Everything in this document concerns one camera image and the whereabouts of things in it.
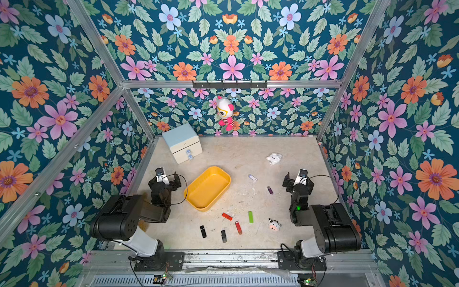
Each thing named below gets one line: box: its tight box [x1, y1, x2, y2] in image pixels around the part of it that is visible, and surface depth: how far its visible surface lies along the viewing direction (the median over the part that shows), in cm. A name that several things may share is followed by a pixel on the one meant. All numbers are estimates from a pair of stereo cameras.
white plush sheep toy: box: [265, 153, 283, 167], surface depth 107 cm
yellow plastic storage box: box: [185, 166, 232, 212], surface depth 96 cm
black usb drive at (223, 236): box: [221, 229, 228, 243], surface depth 82 cm
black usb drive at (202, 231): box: [199, 224, 207, 239], surface depth 83 cm
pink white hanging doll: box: [216, 95, 235, 132], surface depth 100 cm
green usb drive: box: [248, 210, 255, 224], surface depth 88 cm
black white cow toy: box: [267, 217, 282, 232], surface depth 84 cm
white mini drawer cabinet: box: [161, 123, 204, 165], surface depth 103 cm
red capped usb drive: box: [221, 212, 234, 222], surface depth 88 cm
